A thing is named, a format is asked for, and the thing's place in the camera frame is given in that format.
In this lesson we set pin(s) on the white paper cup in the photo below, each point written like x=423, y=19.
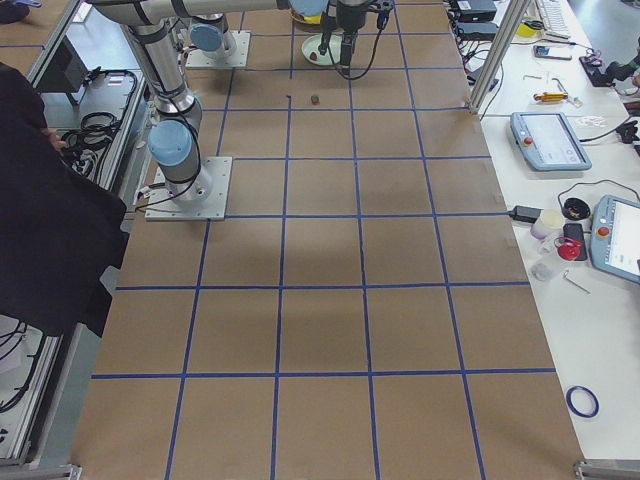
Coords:
x=548, y=222

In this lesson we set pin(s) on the red round object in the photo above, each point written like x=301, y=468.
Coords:
x=570, y=249

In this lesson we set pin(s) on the person in black clothing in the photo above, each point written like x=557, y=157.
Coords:
x=59, y=231

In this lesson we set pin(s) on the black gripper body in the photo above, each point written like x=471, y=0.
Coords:
x=349, y=13

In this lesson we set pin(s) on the teach pendant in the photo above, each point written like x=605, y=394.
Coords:
x=547, y=142
x=614, y=243

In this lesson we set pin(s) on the aluminium frame post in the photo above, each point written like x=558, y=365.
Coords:
x=511, y=19

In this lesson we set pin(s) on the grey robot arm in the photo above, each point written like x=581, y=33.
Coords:
x=340, y=22
x=161, y=35

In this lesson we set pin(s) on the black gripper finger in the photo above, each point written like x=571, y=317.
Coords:
x=346, y=67

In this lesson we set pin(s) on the near teach pendant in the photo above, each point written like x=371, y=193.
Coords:
x=614, y=243

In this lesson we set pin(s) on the pale green plate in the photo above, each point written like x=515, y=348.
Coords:
x=331, y=57

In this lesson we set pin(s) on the black power adapter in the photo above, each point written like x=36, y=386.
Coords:
x=524, y=214

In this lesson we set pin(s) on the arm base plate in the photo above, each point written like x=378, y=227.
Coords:
x=213, y=49
x=205, y=199

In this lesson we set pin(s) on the far teach pendant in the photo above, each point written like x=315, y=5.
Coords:
x=547, y=142

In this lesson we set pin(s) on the gold metal tool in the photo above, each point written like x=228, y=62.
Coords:
x=550, y=97

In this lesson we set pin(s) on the blue tape roll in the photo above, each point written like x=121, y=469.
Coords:
x=582, y=402

